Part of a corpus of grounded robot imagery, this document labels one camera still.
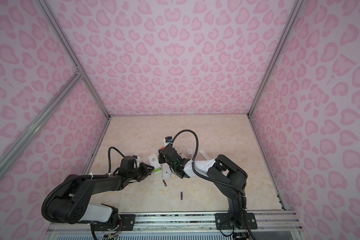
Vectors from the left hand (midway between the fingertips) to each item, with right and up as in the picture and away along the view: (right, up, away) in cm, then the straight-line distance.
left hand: (155, 167), depth 90 cm
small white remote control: (+7, -3, -2) cm, 8 cm away
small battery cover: (+21, +7, +8) cm, 23 cm away
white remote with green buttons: (-1, +2, +4) cm, 4 cm away
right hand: (+3, +11, -2) cm, 11 cm away
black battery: (+16, -13, -8) cm, 22 cm away
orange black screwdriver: (+5, +12, -4) cm, 14 cm away
